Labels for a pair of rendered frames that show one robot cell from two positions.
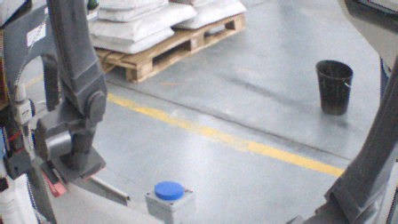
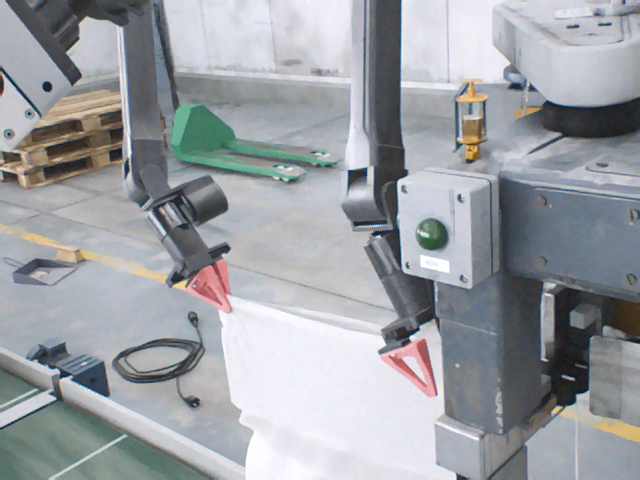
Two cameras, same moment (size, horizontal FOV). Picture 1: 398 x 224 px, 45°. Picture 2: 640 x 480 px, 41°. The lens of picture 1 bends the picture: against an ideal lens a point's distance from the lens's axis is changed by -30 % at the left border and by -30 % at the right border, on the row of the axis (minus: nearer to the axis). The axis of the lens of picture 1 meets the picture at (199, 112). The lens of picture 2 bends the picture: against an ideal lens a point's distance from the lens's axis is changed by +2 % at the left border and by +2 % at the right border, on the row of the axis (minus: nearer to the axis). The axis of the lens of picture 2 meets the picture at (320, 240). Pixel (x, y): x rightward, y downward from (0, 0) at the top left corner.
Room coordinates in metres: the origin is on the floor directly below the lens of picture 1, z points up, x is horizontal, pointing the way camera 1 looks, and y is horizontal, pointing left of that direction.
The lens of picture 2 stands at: (1.80, 0.17, 1.54)
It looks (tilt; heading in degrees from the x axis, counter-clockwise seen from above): 20 degrees down; 184
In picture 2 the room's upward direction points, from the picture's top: 5 degrees counter-clockwise
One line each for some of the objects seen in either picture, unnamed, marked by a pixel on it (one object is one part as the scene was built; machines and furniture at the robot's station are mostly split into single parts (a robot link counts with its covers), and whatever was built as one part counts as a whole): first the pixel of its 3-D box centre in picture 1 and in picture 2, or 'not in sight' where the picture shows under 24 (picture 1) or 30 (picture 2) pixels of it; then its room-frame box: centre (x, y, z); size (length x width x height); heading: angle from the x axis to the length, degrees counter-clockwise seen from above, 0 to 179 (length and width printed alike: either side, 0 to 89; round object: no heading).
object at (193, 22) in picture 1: (201, 11); not in sight; (4.33, -0.05, 0.20); 0.67 x 0.43 x 0.15; 141
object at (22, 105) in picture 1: (24, 118); not in sight; (0.86, 0.33, 1.14); 0.05 x 0.04 x 0.16; 141
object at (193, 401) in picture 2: not in sight; (193, 354); (-1.11, -0.59, 0.02); 0.61 x 0.51 x 0.04; 51
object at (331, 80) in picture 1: (335, 88); not in sight; (3.08, -0.83, 0.13); 0.30 x 0.30 x 0.26
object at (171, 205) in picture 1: (170, 204); not in sight; (1.09, 0.07, 0.81); 0.08 x 0.08 x 0.06; 51
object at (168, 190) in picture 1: (169, 192); not in sight; (1.09, 0.07, 0.84); 0.06 x 0.06 x 0.02
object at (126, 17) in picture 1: (120, 5); not in sight; (3.95, 0.52, 0.44); 0.66 x 0.42 x 0.14; 45
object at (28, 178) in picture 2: not in sight; (72, 153); (-4.50, -2.18, 0.07); 1.20 x 0.82 x 0.14; 139
